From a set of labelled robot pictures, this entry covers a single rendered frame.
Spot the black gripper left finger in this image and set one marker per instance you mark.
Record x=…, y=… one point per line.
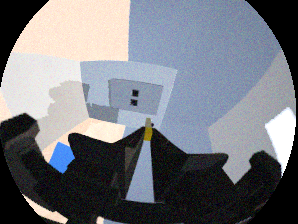
x=121, y=156

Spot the blue flat square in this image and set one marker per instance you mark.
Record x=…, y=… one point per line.
x=61, y=157

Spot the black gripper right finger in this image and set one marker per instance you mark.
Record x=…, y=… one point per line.
x=169, y=164

